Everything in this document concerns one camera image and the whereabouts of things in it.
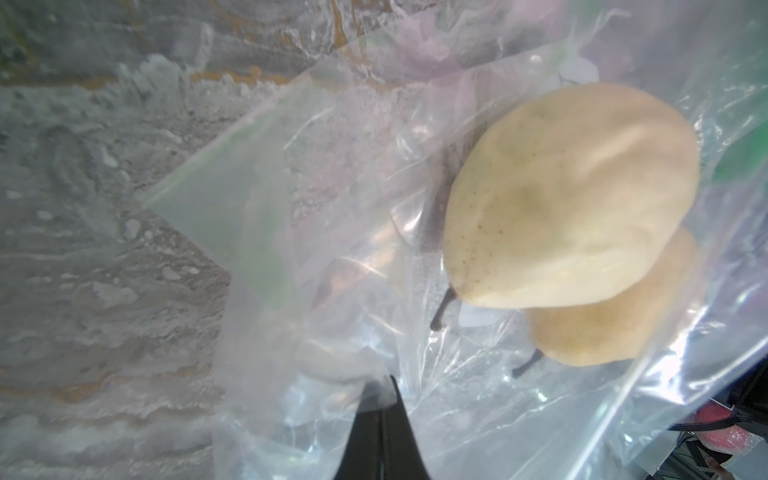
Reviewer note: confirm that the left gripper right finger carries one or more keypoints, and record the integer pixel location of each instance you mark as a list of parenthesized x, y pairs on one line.
[(401, 457)]

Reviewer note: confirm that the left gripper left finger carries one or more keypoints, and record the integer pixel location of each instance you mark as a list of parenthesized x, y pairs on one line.
[(362, 455)]

